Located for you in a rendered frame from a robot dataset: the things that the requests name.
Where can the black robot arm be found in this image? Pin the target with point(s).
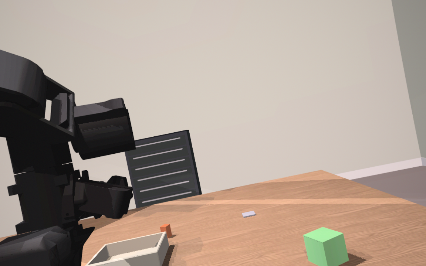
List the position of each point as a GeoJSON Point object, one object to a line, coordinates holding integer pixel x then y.
{"type": "Point", "coordinates": [34, 143]}

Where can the light green cube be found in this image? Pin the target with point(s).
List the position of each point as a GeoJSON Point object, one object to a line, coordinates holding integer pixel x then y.
{"type": "Point", "coordinates": [326, 247]}

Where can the orange block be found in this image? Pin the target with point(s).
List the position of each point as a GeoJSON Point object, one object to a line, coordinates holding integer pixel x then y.
{"type": "Point", "coordinates": [166, 227]}

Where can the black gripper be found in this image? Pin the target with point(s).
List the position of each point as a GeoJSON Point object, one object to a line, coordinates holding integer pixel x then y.
{"type": "Point", "coordinates": [45, 238]}

